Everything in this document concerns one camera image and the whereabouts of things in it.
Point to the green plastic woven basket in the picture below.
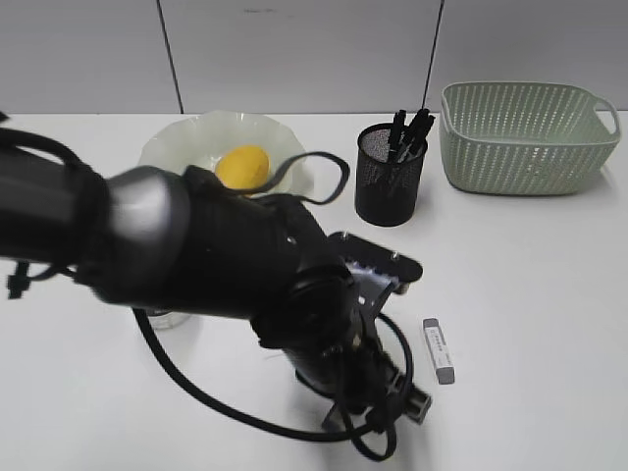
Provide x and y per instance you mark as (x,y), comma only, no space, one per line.
(524,138)

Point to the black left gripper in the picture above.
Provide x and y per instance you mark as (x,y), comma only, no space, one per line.
(343,284)

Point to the black mesh pen holder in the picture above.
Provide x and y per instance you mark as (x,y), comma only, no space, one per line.
(385,192)

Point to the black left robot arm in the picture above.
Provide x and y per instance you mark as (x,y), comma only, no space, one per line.
(157,241)

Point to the translucent wavy glass plate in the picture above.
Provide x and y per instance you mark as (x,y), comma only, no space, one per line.
(204,140)

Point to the grey white eraser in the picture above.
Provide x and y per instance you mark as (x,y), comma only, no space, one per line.
(441,359)

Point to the clear plastic water bottle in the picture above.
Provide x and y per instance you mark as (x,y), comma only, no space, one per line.
(166,320)

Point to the yellow mango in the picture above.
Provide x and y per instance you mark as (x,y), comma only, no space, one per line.
(243,168)

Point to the black marker pen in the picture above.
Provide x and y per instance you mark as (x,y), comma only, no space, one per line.
(412,137)
(422,135)
(398,123)

